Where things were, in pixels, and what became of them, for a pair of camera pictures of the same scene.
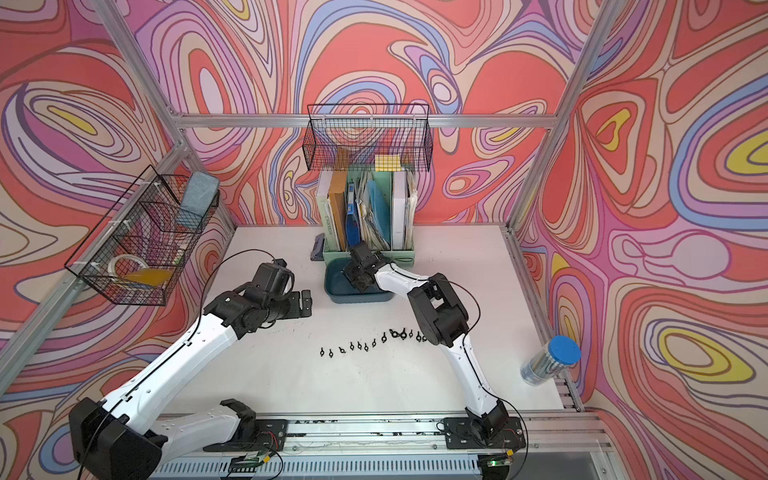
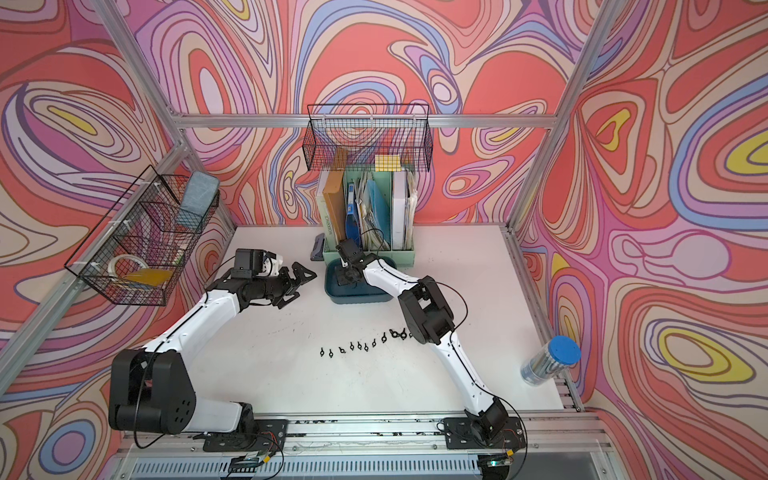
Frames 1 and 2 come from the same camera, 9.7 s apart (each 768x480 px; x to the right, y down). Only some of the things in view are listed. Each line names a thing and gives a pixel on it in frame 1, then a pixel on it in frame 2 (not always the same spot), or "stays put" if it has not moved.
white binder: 399,185 stays put
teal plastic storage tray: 339,290 stays put
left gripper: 295,307 → 287,284
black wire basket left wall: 133,255 stays put
